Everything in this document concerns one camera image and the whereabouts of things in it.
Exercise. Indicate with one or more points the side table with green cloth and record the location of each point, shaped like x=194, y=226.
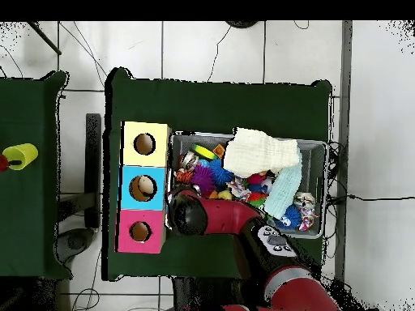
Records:
x=26, y=214

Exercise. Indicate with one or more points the small blue spiky ball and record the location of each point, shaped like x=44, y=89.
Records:
x=292, y=218

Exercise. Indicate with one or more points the long orange building block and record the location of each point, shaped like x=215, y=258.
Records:
x=219, y=151

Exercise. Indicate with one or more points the black panel on stand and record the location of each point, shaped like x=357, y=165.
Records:
x=93, y=168

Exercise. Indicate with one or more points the wooden box with three holes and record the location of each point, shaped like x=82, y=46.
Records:
x=144, y=175

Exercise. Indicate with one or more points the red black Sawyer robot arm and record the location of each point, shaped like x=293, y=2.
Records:
x=220, y=217

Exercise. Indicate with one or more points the black round base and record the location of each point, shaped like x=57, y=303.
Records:
x=242, y=23

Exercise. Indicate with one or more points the dark green table cloth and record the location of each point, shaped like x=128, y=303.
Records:
x=142, y=97

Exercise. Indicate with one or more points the yellow-green plastic toy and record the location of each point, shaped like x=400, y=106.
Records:
x=206, y=153

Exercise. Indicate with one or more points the light blue knitted cloth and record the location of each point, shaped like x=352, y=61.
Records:
x=285, y=188

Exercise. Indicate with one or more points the yellow-green plastic cup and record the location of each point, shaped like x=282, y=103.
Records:
x=21, y=155

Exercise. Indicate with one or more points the shallow clear mesh bin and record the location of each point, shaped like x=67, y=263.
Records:
x=314, y=162

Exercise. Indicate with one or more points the large blue spiky ball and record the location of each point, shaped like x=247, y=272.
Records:
x=221, y=172

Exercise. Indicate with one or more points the crushed printed can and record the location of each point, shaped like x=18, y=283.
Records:
x=303, y=198

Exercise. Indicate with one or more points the striped tiger toy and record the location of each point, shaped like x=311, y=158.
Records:
x=184, y=176

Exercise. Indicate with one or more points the crushed silver can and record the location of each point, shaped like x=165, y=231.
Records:
x=189, y=160

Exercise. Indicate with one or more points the cream waffle cloth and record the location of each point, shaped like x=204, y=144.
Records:
x=262, y=152

